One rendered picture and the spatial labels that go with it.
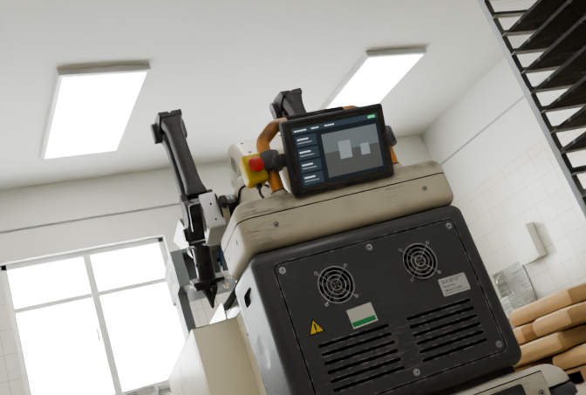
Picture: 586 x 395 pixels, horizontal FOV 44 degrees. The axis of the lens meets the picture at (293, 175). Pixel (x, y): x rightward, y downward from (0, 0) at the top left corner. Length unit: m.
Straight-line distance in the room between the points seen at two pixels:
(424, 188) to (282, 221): 0.36
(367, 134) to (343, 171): 0.11
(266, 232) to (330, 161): 0.22
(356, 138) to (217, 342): 1.55
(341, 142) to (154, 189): 5.24
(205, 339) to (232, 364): 0.15
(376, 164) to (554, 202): 5.57
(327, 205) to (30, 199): 5.13
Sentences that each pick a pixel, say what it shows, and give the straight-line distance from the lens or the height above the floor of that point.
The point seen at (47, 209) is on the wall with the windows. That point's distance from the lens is 6.57.
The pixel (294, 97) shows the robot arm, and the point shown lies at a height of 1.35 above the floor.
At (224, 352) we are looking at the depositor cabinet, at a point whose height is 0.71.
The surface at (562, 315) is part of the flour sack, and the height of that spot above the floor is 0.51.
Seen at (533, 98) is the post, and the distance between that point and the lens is 2.97.
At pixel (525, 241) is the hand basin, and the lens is 7.36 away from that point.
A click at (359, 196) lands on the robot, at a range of 1.67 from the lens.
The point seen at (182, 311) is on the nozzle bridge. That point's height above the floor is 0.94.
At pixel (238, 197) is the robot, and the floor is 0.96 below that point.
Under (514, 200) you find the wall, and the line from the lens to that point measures 7.54.
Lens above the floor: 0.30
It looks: 19 degrees up
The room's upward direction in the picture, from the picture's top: 20 degrees counter-clockwise
